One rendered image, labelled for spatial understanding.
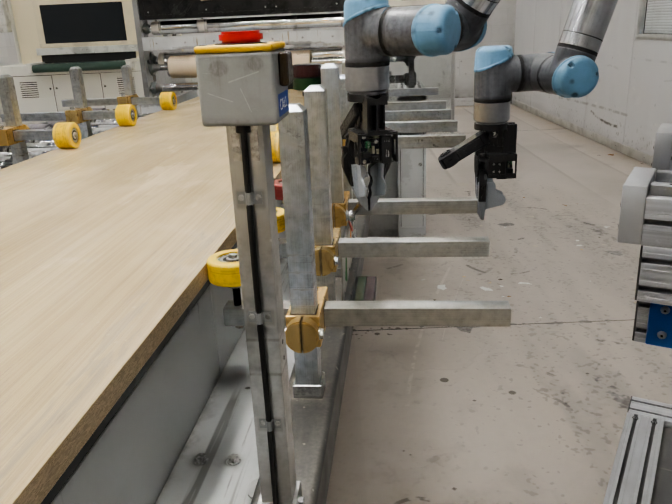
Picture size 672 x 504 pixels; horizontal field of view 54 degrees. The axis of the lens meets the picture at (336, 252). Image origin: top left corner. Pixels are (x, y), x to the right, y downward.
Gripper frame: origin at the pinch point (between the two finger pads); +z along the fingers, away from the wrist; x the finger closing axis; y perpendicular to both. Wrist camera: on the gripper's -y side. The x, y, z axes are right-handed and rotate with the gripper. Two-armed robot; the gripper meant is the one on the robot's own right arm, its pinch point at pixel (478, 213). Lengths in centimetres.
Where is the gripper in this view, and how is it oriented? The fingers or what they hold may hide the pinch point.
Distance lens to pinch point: 148.3
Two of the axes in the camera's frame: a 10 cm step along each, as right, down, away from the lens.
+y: 9.9, -0.1, -1.0
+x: 0.9, -3.3, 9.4
